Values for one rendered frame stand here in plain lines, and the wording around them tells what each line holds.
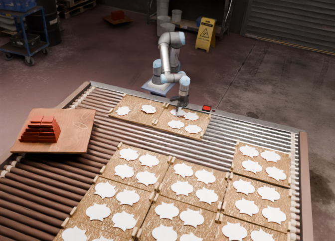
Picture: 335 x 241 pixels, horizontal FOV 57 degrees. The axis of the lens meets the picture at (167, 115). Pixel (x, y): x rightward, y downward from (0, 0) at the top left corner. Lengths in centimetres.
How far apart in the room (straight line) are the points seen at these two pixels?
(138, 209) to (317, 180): 243
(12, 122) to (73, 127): 208
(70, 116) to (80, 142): 34
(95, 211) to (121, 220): 17
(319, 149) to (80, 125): 301
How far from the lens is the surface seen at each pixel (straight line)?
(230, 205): 206
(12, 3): 554
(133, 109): 274
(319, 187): 383
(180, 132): 251
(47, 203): 211
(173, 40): 276
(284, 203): 220
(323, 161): 419
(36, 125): 224
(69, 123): 246
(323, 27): 700
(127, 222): 191
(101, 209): 198
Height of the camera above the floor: 252
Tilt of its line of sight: 36 degrees down
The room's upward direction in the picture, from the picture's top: 4 degrees clockwise
